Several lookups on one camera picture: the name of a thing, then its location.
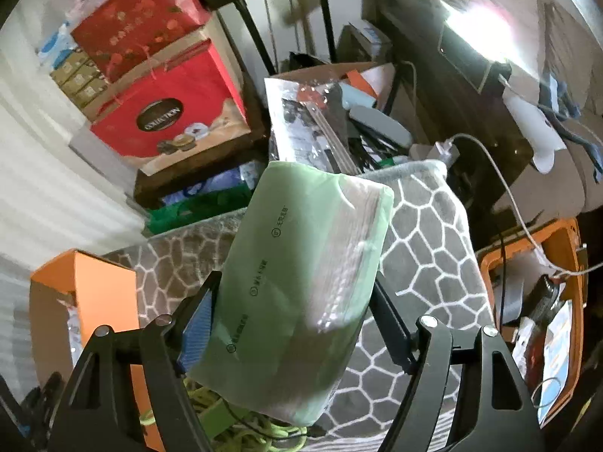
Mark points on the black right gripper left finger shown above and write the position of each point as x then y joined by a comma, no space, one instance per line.
121,373

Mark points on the orange cardboard box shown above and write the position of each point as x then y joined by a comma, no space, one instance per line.
70,297

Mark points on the green tissue pack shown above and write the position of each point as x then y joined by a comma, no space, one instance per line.
294,291

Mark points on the orange plastic crate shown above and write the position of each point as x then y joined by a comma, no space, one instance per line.
541,312

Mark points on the grey white patterned blanket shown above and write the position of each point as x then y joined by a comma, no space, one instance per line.
427,261

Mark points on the white curtain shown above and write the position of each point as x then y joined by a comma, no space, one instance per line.
51,199

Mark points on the red collection gift bag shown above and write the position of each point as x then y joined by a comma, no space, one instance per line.
185,106

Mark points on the brown box of clutter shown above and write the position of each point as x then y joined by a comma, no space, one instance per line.
337,118

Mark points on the stacked gold boxes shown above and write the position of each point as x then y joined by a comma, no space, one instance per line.
79,78

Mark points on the brown sofa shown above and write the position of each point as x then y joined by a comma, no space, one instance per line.
517,84

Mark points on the red floral gift box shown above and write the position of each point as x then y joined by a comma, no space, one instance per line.
121,34

